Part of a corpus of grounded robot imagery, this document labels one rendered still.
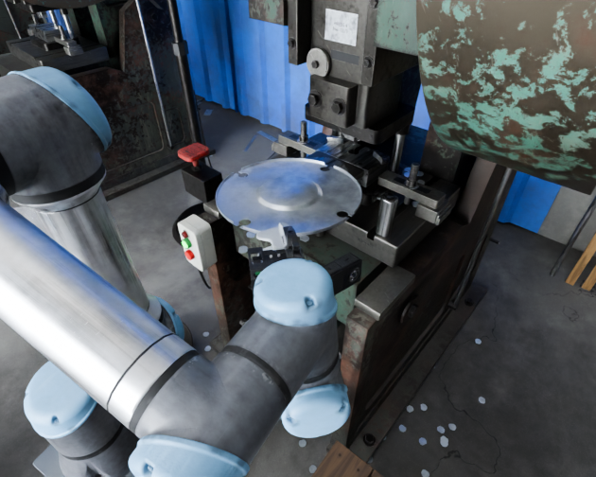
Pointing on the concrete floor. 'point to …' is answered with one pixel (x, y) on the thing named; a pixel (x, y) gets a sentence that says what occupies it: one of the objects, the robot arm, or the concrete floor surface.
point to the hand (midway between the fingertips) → (286, 229)
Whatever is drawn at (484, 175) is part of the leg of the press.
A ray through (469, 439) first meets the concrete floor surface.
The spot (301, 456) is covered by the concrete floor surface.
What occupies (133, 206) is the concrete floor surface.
